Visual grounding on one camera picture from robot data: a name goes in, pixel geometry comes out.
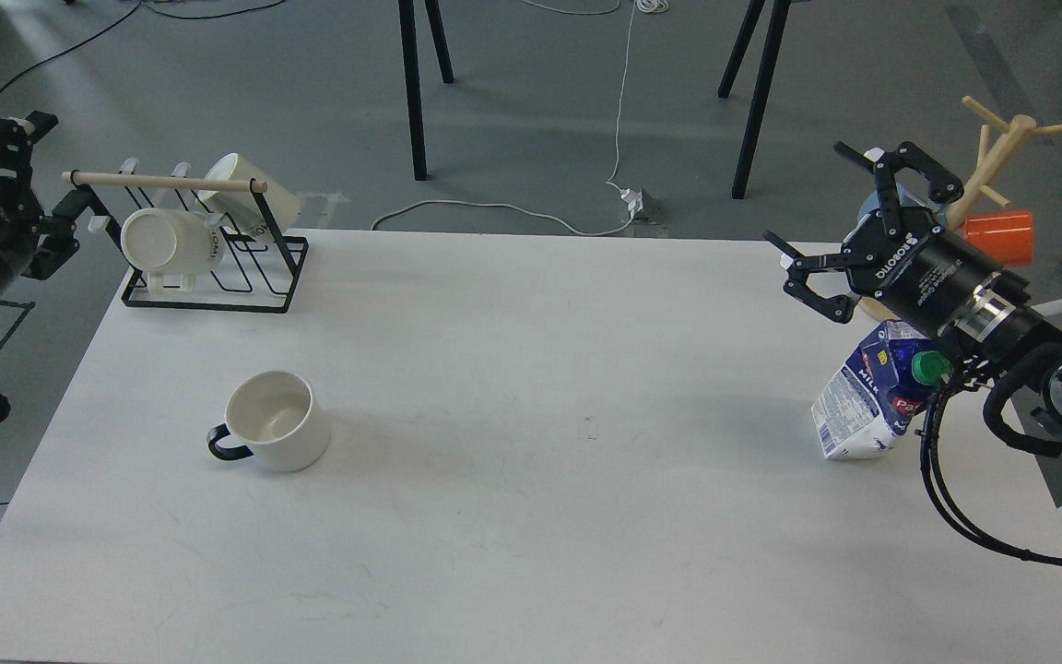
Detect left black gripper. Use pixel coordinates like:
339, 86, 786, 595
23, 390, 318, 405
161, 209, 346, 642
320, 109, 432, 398
0, 110, 104, 297

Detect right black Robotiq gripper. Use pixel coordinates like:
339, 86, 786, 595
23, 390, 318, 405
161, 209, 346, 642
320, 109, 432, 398
763, 141, 1031, 346

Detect blue white milk carton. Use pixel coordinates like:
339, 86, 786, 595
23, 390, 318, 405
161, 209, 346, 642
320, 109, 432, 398
810, 320, 953, 461

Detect white mug black handle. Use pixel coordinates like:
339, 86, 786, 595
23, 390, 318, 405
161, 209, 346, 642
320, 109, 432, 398
206, 371, 332, 472

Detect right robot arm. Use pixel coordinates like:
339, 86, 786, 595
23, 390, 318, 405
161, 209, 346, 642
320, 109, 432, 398
764, 142, 1062, 567

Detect blue mug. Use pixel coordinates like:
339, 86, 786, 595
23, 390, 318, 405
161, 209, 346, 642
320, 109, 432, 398
856, 184, 915, 224

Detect orange mug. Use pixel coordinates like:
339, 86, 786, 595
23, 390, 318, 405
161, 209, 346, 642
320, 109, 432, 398
962, 209, 1035, 267

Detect white mug front on rack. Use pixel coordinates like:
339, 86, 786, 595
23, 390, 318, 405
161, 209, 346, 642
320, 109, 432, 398
121, 207, 227, 276

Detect white mug on rack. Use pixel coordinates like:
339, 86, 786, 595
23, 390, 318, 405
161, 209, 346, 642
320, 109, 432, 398
121, 207, 227, 276
198, 152, 302, 244

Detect wooden mug tree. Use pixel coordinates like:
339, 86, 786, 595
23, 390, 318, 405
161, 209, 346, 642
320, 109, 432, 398
855, 96, 1062, 323

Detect white mug rear on rack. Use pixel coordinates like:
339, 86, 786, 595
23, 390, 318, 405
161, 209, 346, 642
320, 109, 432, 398
198, 152, 302, 244

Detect black table legs right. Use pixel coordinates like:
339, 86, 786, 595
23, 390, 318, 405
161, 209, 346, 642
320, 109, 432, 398
718, 0, 792, 200

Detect black table legs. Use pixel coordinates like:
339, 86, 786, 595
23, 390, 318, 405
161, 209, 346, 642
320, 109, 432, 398
718, 0, 792, 200
397, 0, 455, 182

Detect black table legs left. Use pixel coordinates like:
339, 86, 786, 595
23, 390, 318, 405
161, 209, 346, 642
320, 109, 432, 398
397, 0, 455, 182

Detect black floor cable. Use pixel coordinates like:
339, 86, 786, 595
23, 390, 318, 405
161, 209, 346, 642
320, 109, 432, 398
0, 0, 288, 116

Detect black wire cup rack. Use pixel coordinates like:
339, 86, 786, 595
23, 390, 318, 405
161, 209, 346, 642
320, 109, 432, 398
63, 159, 309, 314

